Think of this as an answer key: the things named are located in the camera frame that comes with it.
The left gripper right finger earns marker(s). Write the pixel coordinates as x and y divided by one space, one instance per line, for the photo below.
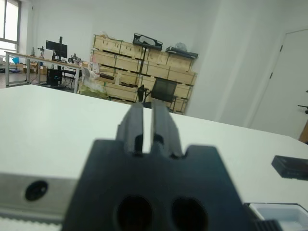
163 125

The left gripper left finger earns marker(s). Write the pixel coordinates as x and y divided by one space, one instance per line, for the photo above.
132 125

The black box lid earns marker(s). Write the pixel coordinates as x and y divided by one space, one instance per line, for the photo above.
284 214

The black box base white insert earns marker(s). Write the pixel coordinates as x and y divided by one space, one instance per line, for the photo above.
291 168

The brown cardboard box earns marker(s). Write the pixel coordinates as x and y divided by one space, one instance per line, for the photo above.
304 134

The black upright stand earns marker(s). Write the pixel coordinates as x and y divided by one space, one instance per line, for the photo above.
142 92

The light wooden crate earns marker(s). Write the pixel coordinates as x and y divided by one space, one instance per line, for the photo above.
107 44
157 58
155 70
127 64
181 77
103 59
120 92
179 63
131 51

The black mesh chair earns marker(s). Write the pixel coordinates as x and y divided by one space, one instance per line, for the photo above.
164 87

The green woven bag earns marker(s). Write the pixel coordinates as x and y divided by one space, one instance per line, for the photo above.
92 92

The clear plastic bag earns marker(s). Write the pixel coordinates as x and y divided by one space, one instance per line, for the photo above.
92 77

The black flat case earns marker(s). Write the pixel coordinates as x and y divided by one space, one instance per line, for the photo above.
184 54

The grey plastic bag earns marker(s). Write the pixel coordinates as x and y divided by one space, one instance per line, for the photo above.
181 46

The black open case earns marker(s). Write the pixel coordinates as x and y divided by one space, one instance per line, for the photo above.
146 40

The black desktop device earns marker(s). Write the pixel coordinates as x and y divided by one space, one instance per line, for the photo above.
74 59

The black computer tower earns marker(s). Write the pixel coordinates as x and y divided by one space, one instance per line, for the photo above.
53 76

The black computer monitor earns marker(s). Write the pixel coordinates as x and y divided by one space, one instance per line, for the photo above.
56 48

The white door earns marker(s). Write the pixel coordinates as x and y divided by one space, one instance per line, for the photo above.
284 84

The small blue object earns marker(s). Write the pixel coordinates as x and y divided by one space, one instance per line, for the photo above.
16 60

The white frame desk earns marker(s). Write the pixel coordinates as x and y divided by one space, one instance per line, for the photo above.
8 69
76 79

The window with grey frame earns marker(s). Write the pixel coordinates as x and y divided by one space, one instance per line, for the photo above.
10 19

